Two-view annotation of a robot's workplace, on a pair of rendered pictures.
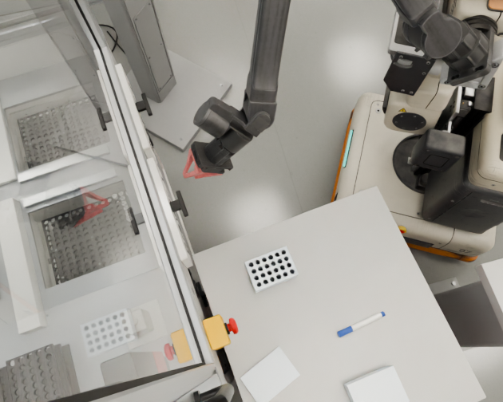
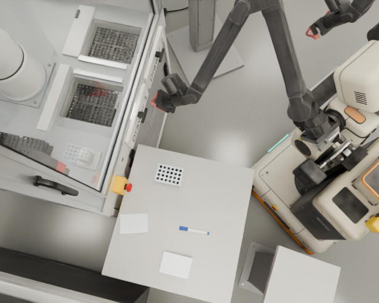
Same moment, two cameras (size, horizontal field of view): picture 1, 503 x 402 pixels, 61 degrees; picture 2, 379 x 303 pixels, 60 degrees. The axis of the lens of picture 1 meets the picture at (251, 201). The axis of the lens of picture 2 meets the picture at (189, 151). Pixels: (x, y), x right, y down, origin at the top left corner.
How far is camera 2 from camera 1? 0.47 m
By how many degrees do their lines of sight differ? 12
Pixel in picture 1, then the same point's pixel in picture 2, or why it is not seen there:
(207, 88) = (228, 59)
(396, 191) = (287, 185)
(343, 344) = (178, 234)
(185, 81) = not seen: hidden behind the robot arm
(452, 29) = (305, 110)
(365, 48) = not seen: hidden behind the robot
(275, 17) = (216, 54)
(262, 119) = (191, 98)
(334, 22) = (335, 62)
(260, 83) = (198, 80)
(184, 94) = not seen: hidden behind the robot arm
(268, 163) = (233, 124)
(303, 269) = (186, 186)
